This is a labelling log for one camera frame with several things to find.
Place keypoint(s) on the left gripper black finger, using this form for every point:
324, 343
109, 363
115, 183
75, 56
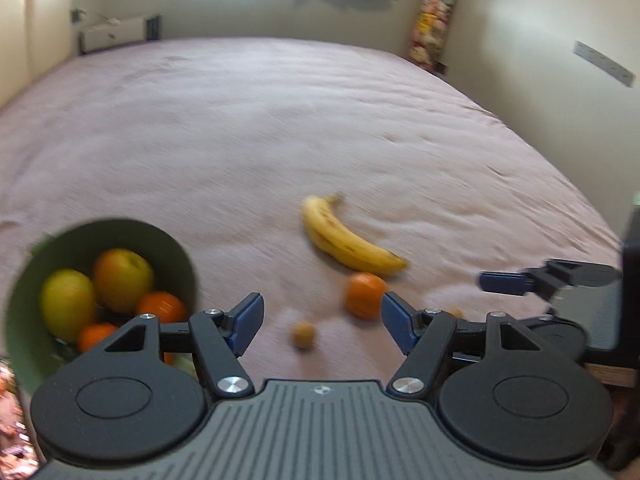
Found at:
540, 277

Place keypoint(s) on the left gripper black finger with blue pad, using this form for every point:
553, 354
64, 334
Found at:
502, 392
146, 388

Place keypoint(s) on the yellow green pear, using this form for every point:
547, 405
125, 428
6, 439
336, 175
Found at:
67, 304

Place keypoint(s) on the green fruit bowl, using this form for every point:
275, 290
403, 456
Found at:
33, 352

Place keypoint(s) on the small brown longan fruit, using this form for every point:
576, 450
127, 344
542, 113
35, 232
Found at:
303, 335

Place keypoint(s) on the large orange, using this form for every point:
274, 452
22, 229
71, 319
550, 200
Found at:
363, 295

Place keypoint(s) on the yellow banana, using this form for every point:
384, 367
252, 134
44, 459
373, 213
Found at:
330, 236

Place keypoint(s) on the orange tangerine in bowl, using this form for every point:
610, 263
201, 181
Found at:
166, 307

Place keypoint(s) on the red yellow apple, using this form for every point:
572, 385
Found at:
121, 278

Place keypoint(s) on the pink bed blanket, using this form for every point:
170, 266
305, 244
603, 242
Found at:
218, 141

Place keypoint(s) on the plush toy stack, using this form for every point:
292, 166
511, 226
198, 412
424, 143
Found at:
430, 32

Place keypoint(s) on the white bedside table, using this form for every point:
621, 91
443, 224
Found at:
117, 33

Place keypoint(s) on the cream padded headboard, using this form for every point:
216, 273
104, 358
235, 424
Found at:
36, 37

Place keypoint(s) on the white wall socket strip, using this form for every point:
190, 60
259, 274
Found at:
602, 62

